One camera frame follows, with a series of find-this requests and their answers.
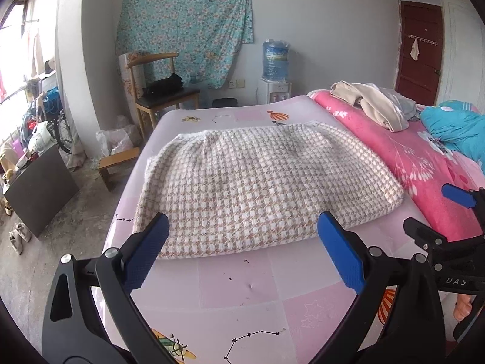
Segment beige white houndstooth coat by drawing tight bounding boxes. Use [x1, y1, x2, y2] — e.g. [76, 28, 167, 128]
[132, 120, 405, 260]

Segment pink floral blanket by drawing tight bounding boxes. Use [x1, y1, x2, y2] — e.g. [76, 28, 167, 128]
[306, 89, 485, 243]

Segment teal floral wall cloth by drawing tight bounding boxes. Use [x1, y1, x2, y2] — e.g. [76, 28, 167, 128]
[115, 0, 254, 89]

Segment wooden chair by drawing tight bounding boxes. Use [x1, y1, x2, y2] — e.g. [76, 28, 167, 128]
[126, 52, 201, 141]

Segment pink printed bed sheet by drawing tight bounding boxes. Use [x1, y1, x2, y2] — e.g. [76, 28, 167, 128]
[102, 95, 485, 364]

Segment white floral storage box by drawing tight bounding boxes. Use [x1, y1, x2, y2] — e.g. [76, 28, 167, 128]
[119, 51, 149, 112]

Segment black bag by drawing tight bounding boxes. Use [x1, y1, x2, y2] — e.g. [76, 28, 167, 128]
[142, 73, 184, 97]

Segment beige hanging coat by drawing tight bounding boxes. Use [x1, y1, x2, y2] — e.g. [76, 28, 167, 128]
[28, 28, 49, 79]

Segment white water dispenser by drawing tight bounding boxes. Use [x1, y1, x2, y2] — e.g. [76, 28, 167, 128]
[258, 79, 292, 105]

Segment person's right hand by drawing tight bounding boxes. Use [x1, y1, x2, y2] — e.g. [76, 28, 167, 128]
[453, 293, 475, 324]

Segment clear plastic bag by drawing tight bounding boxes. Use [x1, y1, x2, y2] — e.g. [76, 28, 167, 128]
[96, 116, 142, 158]

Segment blue bicycle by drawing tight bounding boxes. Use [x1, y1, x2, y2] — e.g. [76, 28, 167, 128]
[23, 87, 74, 156]

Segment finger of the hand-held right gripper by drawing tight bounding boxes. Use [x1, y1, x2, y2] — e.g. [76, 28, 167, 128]
[441, 183, 485, 210]
[403, 218, 448, 253]

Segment beige clothing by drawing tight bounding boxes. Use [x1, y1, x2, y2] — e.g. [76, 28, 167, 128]
[329, 80, 410, 133]

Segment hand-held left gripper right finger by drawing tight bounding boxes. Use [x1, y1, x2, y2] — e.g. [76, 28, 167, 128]
[309, 210, 448, 364]

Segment small wooden stool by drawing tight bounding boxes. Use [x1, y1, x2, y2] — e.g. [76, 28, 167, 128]
[98, 147, 141, 192]

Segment brown door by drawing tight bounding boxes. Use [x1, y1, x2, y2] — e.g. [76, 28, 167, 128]
[394, 1, 444, 107]

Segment white bag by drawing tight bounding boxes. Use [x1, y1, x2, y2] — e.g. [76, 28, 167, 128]
[28, 123, 56, 153]

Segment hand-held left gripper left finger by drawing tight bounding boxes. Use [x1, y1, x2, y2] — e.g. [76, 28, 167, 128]
[41, 212, 179, 364]

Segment white hook rack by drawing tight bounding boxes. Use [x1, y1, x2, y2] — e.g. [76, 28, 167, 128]
[407, 34, 440, 46]

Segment blue water bottle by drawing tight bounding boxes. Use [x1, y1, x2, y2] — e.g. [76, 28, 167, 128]
[262, 39, 290, 83]

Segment blue quilt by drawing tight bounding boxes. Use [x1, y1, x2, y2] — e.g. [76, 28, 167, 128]
[420, 99, 485, 160]

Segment grey clothing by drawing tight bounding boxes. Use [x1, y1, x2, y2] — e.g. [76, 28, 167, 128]
[379, 87, 421, 122]

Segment dark board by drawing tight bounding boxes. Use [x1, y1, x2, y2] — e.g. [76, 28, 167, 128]
[3, 145, 80, 238]

